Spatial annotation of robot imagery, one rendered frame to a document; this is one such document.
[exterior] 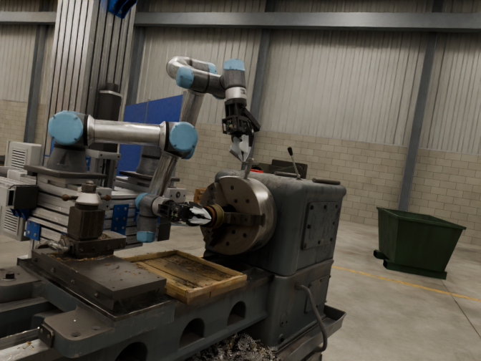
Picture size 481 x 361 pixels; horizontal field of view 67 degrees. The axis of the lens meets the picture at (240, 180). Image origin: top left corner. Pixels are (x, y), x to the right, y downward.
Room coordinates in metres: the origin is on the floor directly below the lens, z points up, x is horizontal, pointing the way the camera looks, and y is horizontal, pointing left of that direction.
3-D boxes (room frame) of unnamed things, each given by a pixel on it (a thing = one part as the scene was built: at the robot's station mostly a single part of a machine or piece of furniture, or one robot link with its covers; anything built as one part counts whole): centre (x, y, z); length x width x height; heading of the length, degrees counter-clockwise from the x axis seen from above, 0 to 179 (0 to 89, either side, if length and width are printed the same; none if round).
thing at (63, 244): (1.05, 0.41, 0.99); 0.20 x 0.10 x 0.05; 145
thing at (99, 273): (0.99, 0.37, 0.95); 0.43 x 0.17 x 0.05; 55
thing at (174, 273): (1.26, 0.16, 0.89); 0.36 x 0.30 x 0.04; 55
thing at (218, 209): (1.36, 0.09, 1.08); 0.09 x 0.09 x 0.09; 55
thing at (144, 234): (1.47, 0.35, 0.98); 0.11 x 0.08 x 0.11; 19
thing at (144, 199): (1.46, 0.35, 1.08); 0.11 x 0.08 x 0.09; 55
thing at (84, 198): (1.03, 0.42, 1.13); 0.08 x 0.08 x 0.03
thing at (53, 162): (1.48, 0.70, 1.21); 0.15 x 0.15 x 0.10
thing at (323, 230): (1.82, -0.22, 1.06); 0.59 x 0.48 x 0.39; 145
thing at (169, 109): (8.07, 2.25, 1.18); 4.12 x 0.80 x 2.35; 32
